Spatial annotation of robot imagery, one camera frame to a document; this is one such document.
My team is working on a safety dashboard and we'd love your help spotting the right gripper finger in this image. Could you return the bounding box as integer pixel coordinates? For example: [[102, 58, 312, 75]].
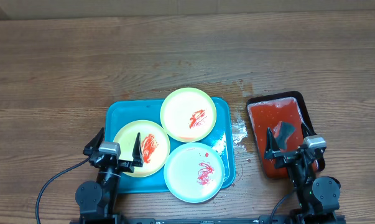
[[301, 122, 316, 137], [264, 128, 281, 160]]

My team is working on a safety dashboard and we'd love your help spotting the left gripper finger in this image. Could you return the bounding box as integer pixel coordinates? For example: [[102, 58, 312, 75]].
[[132, 133, 144, 167], [83, 128, 104, 156]]

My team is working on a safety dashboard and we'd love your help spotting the pink and black sponge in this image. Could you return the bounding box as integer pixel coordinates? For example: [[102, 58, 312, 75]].
[[273, 121, 295, 150]]

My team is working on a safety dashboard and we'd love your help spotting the yellow plate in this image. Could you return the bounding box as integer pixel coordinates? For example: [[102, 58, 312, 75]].
[[113, 120, 170, 177]]

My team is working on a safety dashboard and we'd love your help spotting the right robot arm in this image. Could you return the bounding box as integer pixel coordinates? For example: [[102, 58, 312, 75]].
[[264, 123, 346, 224]]

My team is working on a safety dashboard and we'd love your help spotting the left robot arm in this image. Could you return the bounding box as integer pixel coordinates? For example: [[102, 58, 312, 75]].
[[75, 129, 143, 223]]

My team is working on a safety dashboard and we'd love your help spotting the black tray with red liquid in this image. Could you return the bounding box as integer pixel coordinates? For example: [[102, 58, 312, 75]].
[[247, 91, 313, 179]]

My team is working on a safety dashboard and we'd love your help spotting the teal plastic tray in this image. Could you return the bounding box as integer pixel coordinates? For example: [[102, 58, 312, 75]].
[[104, 97, 236, 194]]

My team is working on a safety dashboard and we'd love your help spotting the light blue plate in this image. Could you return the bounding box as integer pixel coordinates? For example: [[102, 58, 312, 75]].
[[164, 142, 225, 203]]

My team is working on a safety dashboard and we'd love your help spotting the yellow-green plate top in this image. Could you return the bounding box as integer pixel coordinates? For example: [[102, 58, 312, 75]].
[[160, 87, 217, 142]]

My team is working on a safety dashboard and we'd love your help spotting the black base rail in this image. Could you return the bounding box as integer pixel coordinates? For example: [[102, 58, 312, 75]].
[[69, 213, 346, 224]]

